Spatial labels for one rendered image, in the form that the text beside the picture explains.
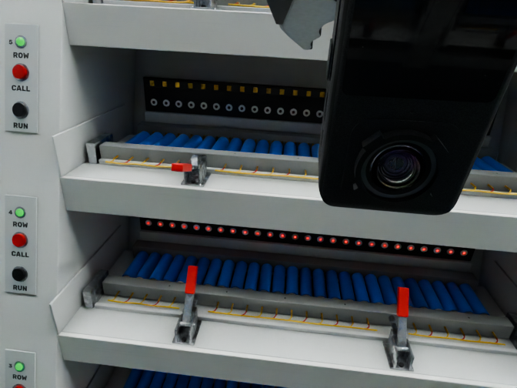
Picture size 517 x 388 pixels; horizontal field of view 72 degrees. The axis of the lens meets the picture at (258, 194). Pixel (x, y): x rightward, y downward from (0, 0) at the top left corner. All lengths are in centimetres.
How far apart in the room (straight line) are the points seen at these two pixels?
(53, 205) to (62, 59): 17
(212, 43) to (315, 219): 23
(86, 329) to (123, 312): 5
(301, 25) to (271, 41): 22
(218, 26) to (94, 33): 15
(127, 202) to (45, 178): 10
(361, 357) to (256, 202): 23
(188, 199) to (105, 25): 22
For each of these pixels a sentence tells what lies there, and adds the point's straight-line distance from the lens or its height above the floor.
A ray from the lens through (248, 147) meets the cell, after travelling 50.
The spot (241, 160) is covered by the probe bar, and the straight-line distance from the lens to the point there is 46.
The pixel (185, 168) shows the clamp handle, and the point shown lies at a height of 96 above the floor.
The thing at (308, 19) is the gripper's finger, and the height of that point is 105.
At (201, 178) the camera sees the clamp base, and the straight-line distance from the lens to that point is 43.
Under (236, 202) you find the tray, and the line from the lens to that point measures 41.
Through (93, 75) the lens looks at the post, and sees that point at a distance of 55.
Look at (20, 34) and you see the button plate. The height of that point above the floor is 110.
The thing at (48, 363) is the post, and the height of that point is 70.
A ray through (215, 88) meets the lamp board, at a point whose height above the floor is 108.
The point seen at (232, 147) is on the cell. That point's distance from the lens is 50.
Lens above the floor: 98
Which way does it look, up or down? 6 degrees down
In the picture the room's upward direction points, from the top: 5 degrees clockwise
